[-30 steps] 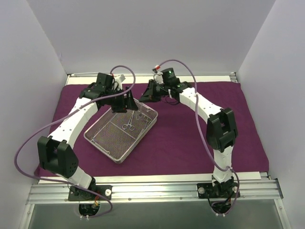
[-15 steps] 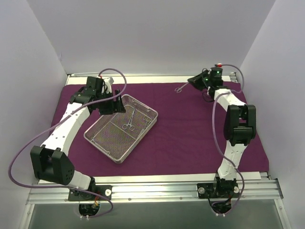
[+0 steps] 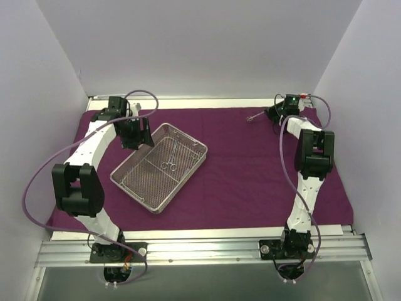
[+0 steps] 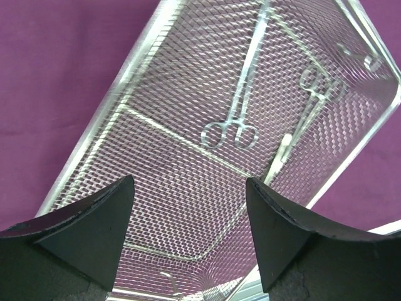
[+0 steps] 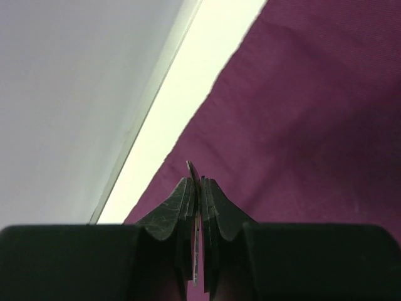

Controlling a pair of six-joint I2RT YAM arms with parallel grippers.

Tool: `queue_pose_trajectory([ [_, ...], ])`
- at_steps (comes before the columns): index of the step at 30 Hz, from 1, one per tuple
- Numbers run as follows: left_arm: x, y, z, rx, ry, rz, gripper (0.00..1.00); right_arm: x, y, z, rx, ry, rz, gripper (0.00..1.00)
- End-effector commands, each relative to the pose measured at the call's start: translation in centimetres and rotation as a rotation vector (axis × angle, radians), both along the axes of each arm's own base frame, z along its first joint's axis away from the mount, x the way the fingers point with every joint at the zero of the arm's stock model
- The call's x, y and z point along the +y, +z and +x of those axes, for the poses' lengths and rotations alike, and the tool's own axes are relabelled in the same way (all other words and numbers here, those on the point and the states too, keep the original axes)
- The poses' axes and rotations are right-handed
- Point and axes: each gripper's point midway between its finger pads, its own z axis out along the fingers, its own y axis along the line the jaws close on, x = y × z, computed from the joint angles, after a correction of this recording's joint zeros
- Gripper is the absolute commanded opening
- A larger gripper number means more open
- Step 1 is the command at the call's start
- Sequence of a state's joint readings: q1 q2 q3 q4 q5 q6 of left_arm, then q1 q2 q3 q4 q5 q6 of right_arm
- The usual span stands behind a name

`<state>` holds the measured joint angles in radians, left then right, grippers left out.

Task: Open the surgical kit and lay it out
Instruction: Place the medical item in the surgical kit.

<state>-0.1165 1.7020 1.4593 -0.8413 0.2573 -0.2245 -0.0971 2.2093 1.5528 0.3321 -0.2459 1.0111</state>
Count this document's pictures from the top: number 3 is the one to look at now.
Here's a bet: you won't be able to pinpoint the front aluminium rail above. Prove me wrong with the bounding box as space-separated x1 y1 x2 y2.
35 235 372 267

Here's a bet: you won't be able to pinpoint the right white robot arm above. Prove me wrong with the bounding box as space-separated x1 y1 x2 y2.
271 114 335 259

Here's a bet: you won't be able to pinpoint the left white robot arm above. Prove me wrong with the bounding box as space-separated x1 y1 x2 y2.
51 109 154 263

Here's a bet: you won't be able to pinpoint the aluminium rail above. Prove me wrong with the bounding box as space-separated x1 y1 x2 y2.
35 235 372 267
307 92 353 236

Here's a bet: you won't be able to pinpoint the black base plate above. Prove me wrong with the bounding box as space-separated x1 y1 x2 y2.
259 240 315 261
89 242 148 263

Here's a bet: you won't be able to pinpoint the metal mesh tray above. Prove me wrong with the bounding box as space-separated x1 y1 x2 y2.
110 123 208 214

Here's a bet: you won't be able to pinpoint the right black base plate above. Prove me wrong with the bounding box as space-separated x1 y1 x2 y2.
259 240 315 261

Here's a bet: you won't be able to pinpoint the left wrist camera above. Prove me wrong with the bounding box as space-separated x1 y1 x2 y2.
106 96 142 119

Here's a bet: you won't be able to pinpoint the purple cloth wrap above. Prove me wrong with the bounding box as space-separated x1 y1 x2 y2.
44 105 355 234

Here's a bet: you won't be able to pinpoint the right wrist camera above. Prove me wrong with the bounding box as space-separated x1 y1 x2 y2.
282 93 309 115

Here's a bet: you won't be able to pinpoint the steel forceps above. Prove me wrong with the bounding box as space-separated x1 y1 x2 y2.
160 140 178 171

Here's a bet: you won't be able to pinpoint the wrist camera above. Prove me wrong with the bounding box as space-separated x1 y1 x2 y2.
282 93 309 115
106 96 142 119

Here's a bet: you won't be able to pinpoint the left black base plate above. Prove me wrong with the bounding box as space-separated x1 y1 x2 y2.
89 242 148 263

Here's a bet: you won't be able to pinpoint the steel surgical scissors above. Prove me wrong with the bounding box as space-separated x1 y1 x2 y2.
246 110 266 122

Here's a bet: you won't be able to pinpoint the right side aluminium rail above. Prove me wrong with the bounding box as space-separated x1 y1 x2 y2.
307 92 353 236

